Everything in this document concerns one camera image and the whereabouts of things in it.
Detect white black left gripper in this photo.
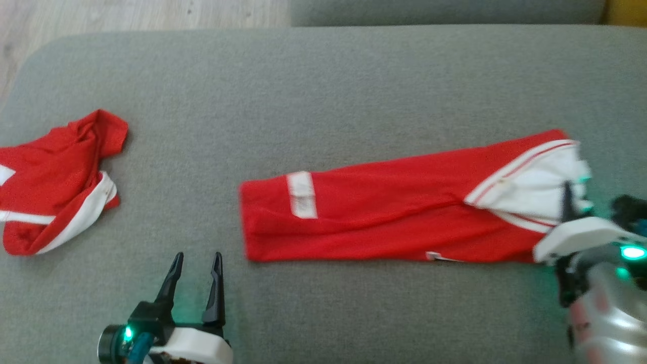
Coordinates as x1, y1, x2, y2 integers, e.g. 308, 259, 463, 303
128, 252, 234, 364

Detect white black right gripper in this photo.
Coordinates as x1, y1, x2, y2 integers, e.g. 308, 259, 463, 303
533, 181, 647, 307

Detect red shorts with white stripe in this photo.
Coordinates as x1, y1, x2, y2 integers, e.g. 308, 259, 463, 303
0, 109, 130, 256

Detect red white jersey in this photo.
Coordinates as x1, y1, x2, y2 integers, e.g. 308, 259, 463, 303
239, 129, 593, 264

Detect yellow object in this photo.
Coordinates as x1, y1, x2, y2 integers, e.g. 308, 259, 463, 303
602, 0, 647, 26

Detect grey sofa back cushion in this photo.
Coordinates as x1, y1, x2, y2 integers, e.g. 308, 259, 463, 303
291, 0, 607, 27

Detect grey sofa seat cushion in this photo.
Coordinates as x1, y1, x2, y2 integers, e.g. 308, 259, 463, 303
0, 25, 647, 364

